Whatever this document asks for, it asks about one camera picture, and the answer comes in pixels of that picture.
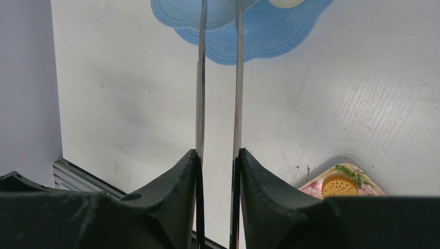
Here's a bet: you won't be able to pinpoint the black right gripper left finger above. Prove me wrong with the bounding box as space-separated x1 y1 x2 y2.
1 149 197 248

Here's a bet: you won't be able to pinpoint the chocolate drizzle white donut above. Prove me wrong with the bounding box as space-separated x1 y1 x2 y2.
268 0 305 8

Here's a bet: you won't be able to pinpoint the floral rectangular tray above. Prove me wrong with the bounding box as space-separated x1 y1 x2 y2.
299 163 386 199

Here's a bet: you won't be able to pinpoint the round orange biscuit top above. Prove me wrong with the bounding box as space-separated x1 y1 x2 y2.
321 175 359 198

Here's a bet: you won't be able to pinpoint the blue three-tier cake stand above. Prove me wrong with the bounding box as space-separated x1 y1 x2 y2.
151 0 331 65

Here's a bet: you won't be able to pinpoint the metal frame rail left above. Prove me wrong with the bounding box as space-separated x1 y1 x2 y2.
52 159 127 200

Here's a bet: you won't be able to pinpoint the metal serving tongs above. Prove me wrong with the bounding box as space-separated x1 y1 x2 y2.
194 0 245 249

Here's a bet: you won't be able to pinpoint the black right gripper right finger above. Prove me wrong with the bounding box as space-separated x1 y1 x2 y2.
239 148 439 248

